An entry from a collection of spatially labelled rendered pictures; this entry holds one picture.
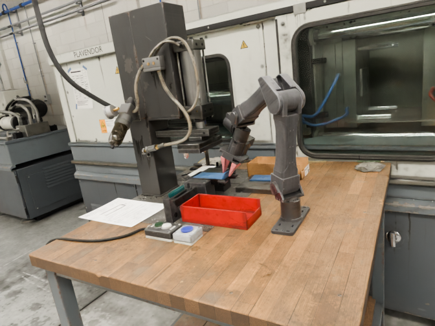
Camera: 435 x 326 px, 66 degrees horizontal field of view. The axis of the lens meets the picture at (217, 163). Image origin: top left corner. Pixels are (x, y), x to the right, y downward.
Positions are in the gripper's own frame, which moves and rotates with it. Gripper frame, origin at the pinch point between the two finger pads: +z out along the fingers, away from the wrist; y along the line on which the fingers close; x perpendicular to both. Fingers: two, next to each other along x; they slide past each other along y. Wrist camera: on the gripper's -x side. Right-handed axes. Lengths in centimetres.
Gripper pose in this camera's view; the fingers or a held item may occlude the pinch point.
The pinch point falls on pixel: (227, 172)
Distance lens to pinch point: 131.0
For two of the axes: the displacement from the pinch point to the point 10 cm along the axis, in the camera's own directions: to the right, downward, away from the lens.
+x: -5.0, 2.5, -8.3
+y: -8.2, -4.6, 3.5
